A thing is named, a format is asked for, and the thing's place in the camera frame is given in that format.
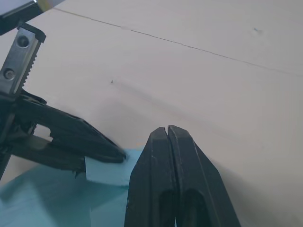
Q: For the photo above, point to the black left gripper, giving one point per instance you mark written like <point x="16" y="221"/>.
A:
<point x="17" y="59"/>

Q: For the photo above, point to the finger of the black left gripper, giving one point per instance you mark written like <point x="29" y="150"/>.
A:
<point x="47" y="153"/>
<point x="78" y="134"/>

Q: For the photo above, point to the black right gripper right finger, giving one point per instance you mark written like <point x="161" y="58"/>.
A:
<point x="198" y="179"/>

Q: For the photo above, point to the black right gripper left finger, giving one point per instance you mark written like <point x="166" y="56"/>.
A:
<point x="151" y="179"/>

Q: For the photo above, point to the light blue paper sheet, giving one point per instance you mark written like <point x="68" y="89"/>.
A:
<point x="47" y="201"/>

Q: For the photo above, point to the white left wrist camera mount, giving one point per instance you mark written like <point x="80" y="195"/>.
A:
<point x="14" y="9"/>

